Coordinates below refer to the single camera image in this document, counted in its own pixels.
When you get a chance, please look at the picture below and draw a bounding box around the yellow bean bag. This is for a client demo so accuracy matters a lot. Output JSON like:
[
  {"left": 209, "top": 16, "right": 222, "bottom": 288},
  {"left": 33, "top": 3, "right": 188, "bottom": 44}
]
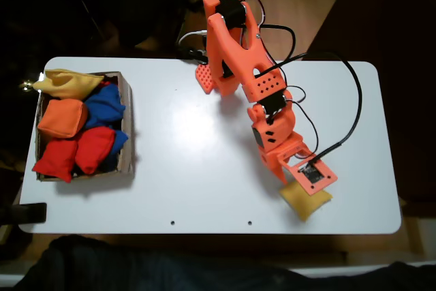
[
  {"left": 278, "top": 181, "right": 333, "bottom": 223},
  {"left": 33, "top": 68, "right": 105, "bottom": 101}
]

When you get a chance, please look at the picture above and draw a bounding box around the cardboard box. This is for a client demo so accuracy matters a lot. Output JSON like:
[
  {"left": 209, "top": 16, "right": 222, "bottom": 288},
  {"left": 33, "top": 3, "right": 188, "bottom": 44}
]
[{"left": 35, "top": 71, "right": 134, "bottom": 183}]

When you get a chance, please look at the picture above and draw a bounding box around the blue bean bag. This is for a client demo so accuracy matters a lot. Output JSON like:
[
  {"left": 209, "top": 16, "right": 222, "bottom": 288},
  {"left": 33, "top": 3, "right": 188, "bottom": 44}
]
[
  {"left": 110, "top": 129, "right": 129, "bottom": 155},
  {"left": 83, "top": 83, "right": 126, "bottom": 130}
]

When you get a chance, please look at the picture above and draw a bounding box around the red bean bag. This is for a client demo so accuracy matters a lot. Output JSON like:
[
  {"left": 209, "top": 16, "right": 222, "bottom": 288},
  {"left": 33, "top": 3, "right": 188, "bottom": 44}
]
[
  {"left": 74, "top": 126, "right": 116, "bottom": 175},
  {"left": 32, "top": 137, "right": 80, "bottom": 183}
]

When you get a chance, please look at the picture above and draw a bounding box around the orange bean bag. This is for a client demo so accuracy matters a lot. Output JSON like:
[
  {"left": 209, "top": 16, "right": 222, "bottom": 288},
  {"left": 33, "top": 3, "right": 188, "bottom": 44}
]
[{"left": 37, "top": 98, "right": 89, "bottom": 139}]

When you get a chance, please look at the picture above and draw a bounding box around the person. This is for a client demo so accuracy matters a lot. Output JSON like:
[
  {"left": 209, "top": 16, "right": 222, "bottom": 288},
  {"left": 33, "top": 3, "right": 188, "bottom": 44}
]
[{"left": 10, "top": 234, "right": 436, "bottom": 291}]

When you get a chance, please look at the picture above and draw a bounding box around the black table clamp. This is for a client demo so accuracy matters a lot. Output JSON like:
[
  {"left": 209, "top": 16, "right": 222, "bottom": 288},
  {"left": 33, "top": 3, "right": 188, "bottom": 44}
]
[{"left": 0, "top": 202, "right": 48, "bottom": 226}]

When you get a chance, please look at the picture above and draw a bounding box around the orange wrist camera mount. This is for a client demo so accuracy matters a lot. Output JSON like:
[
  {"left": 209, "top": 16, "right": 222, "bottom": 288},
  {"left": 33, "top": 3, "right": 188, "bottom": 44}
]
[{"left": 276, "top": 140, "right": 339, "bottom": 197}]

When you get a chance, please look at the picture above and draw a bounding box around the thin black motor wire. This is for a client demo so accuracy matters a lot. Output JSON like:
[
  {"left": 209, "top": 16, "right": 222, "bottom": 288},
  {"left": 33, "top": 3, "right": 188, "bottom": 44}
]
[{"left": 284, "top": 85, "right": 320, "bottom": 157}]

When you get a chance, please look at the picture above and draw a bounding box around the black power cable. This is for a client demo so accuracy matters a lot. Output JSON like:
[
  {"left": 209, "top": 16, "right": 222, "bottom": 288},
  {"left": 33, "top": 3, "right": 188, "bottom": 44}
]
[{"left": 183, "top": 47, "right": 208, "bottom": 64}]

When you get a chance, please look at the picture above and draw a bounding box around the white cable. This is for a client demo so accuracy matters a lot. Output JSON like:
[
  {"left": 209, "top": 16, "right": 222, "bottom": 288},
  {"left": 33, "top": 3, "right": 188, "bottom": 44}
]
[{"left": 178, "top": 30, "right": 208, "bottom": 46}]

